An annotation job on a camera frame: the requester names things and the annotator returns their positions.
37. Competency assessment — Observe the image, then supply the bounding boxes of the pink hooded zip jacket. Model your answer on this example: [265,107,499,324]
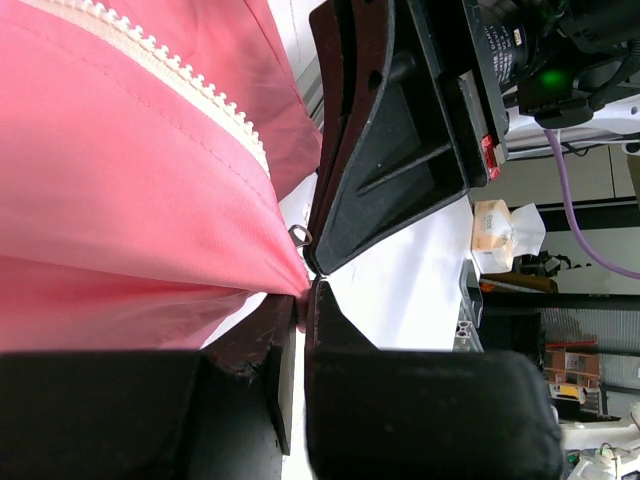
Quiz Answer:
[1,1,321,351]

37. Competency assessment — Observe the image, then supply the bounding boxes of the orange tissue box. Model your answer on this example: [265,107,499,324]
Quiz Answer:
[471,200,546,274]

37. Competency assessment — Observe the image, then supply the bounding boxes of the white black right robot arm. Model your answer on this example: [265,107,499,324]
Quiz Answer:
[304,1,639,275]

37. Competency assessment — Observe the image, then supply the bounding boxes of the cluttered background shelf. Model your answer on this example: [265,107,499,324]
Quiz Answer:
[480,273,639,479]

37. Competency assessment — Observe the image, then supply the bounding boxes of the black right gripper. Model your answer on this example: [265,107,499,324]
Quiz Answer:
[308,1,508,275]

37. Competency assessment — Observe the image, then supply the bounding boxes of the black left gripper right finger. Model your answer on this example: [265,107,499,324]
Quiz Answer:
[304,280,564,479]

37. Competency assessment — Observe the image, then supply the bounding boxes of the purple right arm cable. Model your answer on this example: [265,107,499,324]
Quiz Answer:
[542,127,640,281]

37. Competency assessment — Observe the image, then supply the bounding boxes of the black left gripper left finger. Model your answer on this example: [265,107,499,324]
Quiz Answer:
[1,295,295,479]

